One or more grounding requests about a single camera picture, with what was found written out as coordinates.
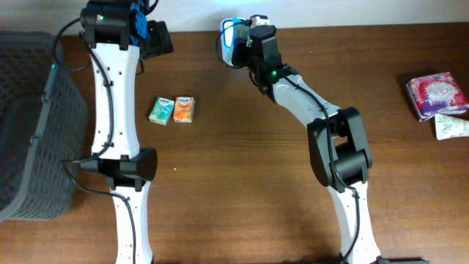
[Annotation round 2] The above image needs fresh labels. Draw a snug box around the red purple tissue pack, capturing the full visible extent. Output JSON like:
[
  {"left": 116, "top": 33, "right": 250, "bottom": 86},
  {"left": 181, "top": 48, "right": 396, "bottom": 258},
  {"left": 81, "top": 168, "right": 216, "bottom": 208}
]
[{"left": 405, "top": 72, "right": 468, "bottom": 122}]

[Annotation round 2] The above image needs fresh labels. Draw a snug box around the dark grey plastic basket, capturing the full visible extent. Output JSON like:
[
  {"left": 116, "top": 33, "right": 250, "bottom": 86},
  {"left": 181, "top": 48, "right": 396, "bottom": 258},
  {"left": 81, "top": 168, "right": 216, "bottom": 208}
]
[{"left": 1, "top": 31, "right": 89, "bottom": 221}]

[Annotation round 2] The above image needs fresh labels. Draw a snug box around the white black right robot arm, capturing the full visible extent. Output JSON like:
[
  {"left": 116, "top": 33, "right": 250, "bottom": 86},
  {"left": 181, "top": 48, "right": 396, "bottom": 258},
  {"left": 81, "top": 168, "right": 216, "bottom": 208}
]
[{"left": 229, "top": 21, "right": 380, "bottom": 263}]

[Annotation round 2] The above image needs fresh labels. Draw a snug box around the orange Kleenex tissue pack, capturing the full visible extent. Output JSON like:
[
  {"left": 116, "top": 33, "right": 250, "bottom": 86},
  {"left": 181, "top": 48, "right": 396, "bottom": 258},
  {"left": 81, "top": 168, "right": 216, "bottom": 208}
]
[{"left": 174, "top": 97, "right": 195, "bottom": 122}]

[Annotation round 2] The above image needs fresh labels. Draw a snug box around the green Kleenex tissue pack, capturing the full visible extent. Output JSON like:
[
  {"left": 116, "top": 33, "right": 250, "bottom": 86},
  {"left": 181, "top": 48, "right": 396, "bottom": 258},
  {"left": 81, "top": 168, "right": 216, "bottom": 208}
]
[{"left": 149, "top": 97, "right": 175, "bottom": 125}]

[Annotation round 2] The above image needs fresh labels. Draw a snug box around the teal toilet tissue pack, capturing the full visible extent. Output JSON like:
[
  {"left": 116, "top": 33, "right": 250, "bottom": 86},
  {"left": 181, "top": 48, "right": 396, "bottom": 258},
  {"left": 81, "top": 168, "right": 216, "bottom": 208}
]
[{"left": 231, "top": 23, "right": 249, "bottom": 55}]

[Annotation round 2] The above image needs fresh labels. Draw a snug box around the white leaf-pattern tissue pack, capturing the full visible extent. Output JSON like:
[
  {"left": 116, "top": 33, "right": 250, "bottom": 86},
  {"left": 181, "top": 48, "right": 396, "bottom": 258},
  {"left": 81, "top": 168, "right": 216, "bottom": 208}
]
[{"left": 435, "top": 114, "right": 468, "bottom": 140}]

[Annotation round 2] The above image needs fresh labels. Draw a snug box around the white black barcode scanner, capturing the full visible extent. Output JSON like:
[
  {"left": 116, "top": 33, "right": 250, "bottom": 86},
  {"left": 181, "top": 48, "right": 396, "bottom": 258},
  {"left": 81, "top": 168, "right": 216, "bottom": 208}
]
[{"left": 219, "top": 18, "right": 245, "bottom": 66}]

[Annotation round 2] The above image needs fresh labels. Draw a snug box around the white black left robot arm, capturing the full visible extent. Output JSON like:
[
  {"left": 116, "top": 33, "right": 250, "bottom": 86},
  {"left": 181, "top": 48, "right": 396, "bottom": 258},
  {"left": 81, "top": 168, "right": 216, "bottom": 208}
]
[{"left": 79, "top": 1, "right": 174, "bottom": 263}]

